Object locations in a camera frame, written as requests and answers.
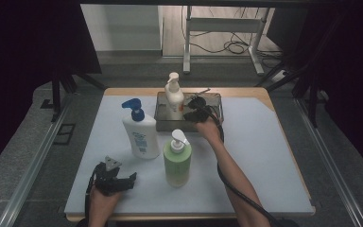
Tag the white desk frame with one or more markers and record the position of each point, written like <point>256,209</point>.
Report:
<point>222,24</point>

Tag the person's left hand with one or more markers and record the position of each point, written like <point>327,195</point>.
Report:
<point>102,205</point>

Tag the metal mesh basket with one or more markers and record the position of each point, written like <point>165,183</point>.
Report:
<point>170,124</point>

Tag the cream pump bottle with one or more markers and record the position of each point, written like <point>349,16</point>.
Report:
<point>174,97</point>

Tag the white power strip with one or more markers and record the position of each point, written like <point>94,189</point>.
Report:
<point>279,76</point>

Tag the white bottle with blue pump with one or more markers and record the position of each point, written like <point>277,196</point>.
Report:
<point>141,135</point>

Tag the green bottle with white pump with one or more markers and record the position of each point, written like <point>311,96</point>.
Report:
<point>177,164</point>

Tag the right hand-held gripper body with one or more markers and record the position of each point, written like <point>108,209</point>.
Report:
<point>204,113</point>

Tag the black curtain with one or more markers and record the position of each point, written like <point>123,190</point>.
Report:
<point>356,78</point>
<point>19,63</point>

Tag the aluminium rail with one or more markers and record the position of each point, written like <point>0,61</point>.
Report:
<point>31,170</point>
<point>331,164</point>

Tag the wooden table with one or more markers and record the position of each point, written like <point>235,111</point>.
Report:
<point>132,91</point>

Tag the person's right hand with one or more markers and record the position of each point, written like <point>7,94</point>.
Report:
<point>209,130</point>

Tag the black metal stand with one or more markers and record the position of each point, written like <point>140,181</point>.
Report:
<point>56,91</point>
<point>310,88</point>

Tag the white cabinet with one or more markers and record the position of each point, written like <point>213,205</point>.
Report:
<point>123,28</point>

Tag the light blue mat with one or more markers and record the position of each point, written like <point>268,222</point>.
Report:
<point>264,176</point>

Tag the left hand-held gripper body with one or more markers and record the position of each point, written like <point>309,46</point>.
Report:
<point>107,181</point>

